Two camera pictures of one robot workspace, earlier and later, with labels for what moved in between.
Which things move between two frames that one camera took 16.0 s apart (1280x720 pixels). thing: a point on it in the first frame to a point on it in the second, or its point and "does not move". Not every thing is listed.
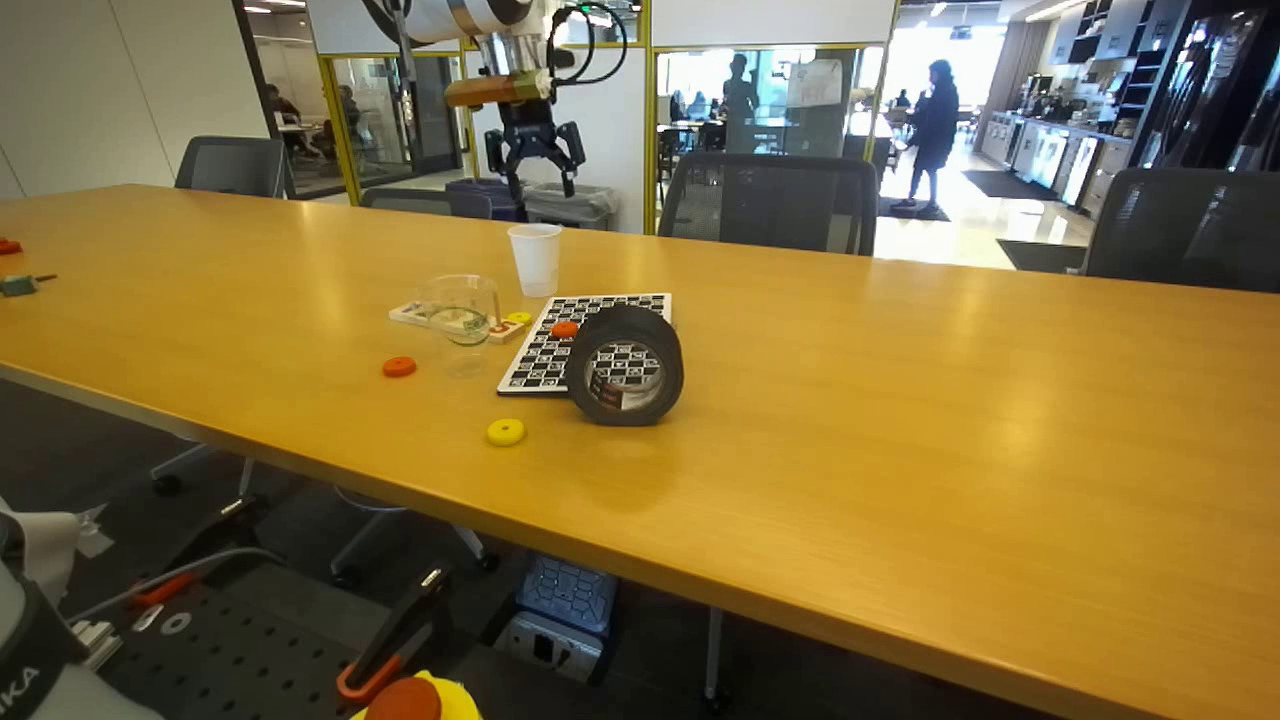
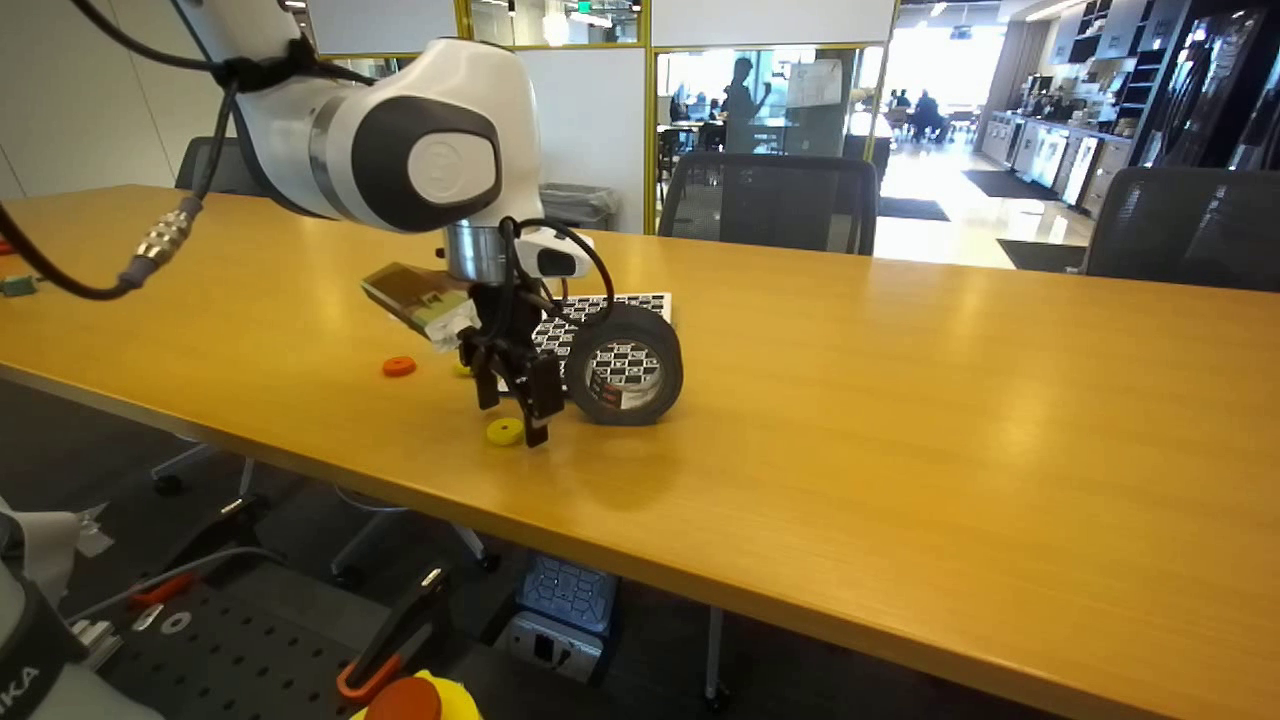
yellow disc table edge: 507,432 does not move
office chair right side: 233,164 does not move
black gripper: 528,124 to 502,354
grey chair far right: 1202,226 does not move
